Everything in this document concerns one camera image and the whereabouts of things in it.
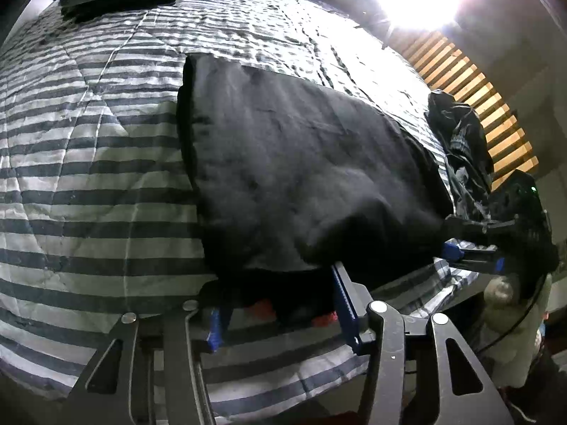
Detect dark grey folded garment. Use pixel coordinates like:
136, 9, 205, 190
53, 0, 179, 24

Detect striped grey white bed quilt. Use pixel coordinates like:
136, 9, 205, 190
0, 0, 493, 421

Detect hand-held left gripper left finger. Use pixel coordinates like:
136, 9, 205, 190
68, 300, 232, 425

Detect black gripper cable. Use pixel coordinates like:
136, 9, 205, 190
481, 270, 551, 356

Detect wooden slatted bed rail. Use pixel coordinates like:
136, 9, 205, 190
414, 31, 541, 192

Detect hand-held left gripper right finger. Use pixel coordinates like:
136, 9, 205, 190
330, 262, 515, 425

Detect large black crumpled garment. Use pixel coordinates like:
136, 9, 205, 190
424, 90, 496, 225

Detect dark grey pants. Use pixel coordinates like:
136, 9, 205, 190
176, 53, 458, 325

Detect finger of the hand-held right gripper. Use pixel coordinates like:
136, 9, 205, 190
443, 212, 519, 240
440, 239, 506, 274

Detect person's right hand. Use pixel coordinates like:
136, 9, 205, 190
483, 274, 526, 316

